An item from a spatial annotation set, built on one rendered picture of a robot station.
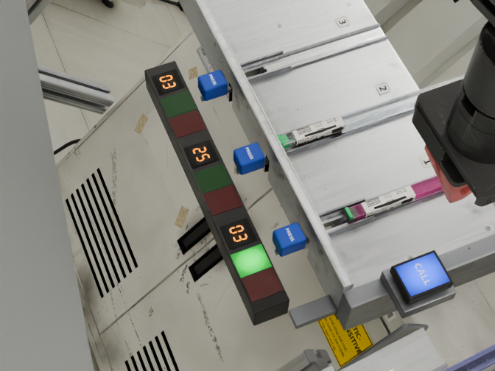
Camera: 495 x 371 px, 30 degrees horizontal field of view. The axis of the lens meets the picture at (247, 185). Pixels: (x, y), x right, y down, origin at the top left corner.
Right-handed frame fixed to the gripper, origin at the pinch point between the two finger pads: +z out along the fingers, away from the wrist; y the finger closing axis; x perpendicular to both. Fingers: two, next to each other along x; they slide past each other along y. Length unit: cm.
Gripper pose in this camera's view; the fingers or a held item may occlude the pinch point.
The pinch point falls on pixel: (457, 193)
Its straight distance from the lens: 80.1
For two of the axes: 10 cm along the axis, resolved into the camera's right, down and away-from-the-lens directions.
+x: -9.2, 3.3, -2.3
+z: -0.3, 5.2, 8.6
